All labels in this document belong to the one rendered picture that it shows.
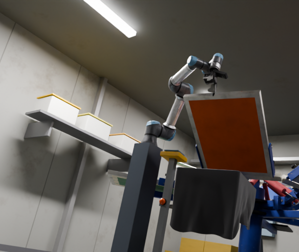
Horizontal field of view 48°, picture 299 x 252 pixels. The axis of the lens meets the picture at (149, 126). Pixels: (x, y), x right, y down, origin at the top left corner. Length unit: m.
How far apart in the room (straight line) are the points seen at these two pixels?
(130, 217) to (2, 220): 2.53
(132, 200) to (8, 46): 3.14
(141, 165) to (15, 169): 2.51
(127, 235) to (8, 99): 2.90
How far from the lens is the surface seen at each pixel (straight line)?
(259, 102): 2.51
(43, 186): 5.15
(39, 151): 5.10
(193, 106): 2.67
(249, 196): 2.51
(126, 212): 2.75
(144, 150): 2.81
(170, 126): 2.96
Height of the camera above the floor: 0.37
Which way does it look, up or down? 20 degrees up
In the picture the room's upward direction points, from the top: 12 degrees clockwise
